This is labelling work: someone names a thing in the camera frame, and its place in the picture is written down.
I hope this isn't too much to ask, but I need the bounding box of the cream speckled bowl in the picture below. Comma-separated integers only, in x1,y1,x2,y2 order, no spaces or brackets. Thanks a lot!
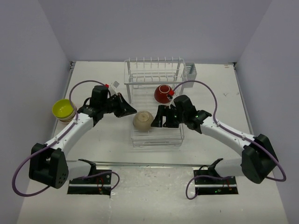
55,107,75,120

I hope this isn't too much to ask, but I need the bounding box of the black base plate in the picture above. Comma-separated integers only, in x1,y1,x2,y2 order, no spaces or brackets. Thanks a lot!
67,170,112,196
194,177,239,196

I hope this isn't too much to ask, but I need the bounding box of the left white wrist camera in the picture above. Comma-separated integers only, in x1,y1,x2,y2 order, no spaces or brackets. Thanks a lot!
108,81,119,95

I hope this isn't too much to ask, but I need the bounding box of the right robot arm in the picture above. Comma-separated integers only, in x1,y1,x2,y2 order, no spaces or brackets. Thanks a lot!
151,95,278,184

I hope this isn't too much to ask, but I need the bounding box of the white wire dish rack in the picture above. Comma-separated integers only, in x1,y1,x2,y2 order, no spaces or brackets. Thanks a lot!
124,58,187,147

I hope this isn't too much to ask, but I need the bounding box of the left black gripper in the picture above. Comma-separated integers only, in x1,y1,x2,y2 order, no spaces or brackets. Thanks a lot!
101,92,137,118

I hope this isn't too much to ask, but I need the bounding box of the lime green bowl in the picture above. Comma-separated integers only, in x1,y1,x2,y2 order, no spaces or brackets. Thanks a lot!
51,98,73,119

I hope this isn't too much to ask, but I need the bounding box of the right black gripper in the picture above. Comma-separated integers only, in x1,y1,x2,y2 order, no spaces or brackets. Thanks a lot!
151,105,187,128

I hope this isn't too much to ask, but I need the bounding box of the orange bowl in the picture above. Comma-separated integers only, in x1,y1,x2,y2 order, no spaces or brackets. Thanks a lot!
58,118,72,124

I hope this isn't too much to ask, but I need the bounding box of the white perforated cutlery holder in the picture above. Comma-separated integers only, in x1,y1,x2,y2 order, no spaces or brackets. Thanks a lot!
184,62,197,88

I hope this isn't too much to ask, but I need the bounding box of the beige flower pattern bowl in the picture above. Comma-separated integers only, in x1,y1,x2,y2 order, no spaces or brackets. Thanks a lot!
133,111,154,132

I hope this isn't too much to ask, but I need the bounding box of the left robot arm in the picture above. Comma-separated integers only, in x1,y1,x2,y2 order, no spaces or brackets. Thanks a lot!
28,85,137,189

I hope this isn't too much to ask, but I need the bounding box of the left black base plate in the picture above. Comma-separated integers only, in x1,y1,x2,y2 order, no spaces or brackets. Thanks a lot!
67,170,112,196

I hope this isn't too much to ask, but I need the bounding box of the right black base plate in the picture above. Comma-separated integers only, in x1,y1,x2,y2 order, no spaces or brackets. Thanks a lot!
194,177,239,196

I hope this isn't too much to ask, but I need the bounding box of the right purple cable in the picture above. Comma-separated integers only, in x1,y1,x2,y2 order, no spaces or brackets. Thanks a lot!
185,80,287,200

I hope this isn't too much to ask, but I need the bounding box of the dark red bowl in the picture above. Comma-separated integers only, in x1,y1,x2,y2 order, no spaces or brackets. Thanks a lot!
154,84,174,104

